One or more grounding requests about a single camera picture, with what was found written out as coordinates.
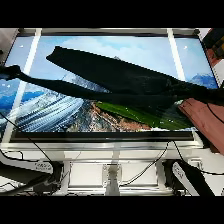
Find dark blue jeans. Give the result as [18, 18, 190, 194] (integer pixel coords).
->
[13, 45, 224, 113]

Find heap of clothes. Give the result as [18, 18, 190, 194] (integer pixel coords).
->
[201, 28, 224, 69]

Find brown garment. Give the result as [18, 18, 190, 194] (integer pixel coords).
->
[178, 97, 224, 155]

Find silver frame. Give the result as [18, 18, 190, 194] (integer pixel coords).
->
[0, 28, 224, 197]

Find black cable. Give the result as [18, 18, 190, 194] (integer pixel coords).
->
[0, 112, 56, 166]
[205, 102, 224, 125]
[119, 139, 224, 188]

